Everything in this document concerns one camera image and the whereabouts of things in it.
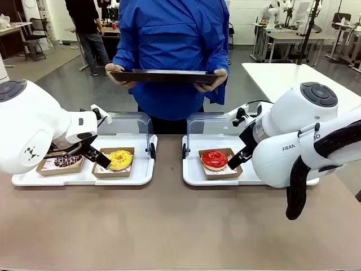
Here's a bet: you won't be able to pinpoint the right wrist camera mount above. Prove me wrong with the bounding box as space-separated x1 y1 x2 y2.
227 103 250 127

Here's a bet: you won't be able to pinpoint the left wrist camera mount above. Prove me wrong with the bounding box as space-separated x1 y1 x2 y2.
90 104 113 126

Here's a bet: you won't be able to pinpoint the chocolate donut coloured sprinkles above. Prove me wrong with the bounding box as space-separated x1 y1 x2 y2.
53 154 85 168

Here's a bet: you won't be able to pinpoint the person's left hand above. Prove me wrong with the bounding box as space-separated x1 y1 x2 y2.
193 68 228 93

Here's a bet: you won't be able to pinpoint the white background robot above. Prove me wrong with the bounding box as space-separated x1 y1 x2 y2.
261 0 283 30

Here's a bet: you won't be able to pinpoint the black cable sleeve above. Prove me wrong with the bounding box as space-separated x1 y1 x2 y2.
285 120 361 221

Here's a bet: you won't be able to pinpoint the chocolate sprinkle donut in tray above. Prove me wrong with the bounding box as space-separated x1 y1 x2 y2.
36 154 85 177

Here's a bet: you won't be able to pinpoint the wooden top desk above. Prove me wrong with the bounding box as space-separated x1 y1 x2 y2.
0 21 33 68

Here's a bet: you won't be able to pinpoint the black office chair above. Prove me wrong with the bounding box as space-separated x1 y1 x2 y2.
22 17 49 62

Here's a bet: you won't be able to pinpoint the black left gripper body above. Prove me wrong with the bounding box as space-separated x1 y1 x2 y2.
76 132 99 156

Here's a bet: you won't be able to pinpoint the small grey table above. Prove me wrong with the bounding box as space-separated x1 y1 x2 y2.
252 22 271 62

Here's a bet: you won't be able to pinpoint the grey work table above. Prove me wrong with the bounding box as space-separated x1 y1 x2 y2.
265 32 337 67

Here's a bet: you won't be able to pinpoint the clear display case lid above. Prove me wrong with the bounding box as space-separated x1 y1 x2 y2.
186 112 244 137
97 111 155 162

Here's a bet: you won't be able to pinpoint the person in black clothes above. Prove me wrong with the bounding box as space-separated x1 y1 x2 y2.
64 0 110 77

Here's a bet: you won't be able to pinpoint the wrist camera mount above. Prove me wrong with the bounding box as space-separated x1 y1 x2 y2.
227 103 250 127
90 104 113 126

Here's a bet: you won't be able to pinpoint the yellow sprinkled donut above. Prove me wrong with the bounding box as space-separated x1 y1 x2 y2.
104 149 134 171

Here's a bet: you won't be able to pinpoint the yellow frosted donut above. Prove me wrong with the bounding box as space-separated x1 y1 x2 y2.
91 147 135 179

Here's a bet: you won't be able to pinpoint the white display case base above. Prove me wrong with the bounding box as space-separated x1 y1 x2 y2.
11 134 158 187
182 134 320 187

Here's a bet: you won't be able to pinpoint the red frosted donut in tray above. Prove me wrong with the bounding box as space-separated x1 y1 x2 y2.
198 148 244 181

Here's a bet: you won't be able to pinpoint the black desk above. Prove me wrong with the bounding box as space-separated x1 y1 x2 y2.
98 27 122 66

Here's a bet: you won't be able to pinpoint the white side table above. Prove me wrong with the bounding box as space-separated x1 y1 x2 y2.
241 62 361 113

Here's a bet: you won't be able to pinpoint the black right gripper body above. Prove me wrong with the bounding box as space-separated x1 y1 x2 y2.
238 120 259 155

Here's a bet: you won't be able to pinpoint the person's right hand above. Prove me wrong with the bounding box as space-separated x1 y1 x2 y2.
104 62 135 89

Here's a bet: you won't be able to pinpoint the person in blue jacket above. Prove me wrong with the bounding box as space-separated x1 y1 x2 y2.
112 0 231 135

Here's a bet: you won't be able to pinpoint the red glazed donut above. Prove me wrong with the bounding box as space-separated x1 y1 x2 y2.
201 150 228 171

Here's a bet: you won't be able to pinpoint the person's right forearm blue sleeve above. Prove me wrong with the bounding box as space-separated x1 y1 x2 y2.
112 46 142 72

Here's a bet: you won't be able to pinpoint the person's left forearm blue sleeve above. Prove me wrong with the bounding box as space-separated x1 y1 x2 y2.
204 42 230 106

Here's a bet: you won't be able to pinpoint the dark brown serving tray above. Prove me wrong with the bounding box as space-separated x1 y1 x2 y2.
108 69 223 86

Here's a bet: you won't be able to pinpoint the black stand pole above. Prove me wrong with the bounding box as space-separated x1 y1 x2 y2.
297 0 324 65

